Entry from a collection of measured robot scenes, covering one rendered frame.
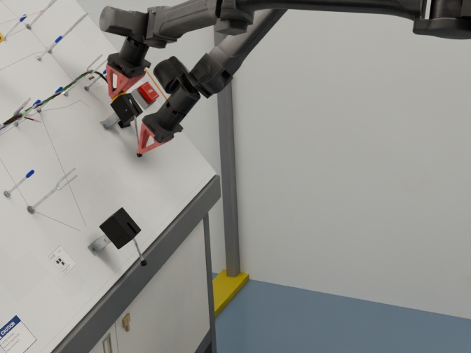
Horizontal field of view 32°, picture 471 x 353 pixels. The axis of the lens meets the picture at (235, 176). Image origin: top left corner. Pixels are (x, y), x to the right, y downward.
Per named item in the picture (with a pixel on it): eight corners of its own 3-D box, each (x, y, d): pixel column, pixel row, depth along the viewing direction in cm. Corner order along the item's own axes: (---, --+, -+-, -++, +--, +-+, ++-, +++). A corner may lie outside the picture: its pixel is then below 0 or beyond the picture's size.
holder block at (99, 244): (119, 286, 166) (152, 262, 162) (80, 240, 165) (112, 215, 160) (129, 275, 170) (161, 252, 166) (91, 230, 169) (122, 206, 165)
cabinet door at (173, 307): (212, 328, 235) (205, 202, 221) (133, 454, 187) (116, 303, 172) (204, 327, 236) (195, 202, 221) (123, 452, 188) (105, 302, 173)
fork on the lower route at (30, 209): (35, 214, 159) (80, 176, 153) (27, 213, 158) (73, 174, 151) (33, 206, 160) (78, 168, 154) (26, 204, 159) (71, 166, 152)
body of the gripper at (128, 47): (104, 61, 185) (116, 33, 182) (127, 56, 194) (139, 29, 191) (127, 75, 184) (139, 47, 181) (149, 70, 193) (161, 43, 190)
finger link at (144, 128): (124, 143, 191) (146, 115, 187) (140, 138, 197) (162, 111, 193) (144, 164, 190) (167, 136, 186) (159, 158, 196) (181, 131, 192)
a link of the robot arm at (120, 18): (169, 47, 178) (174, 8, 179) (123, 36, 171) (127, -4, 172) (141, 50, 188) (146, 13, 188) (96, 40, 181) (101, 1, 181)
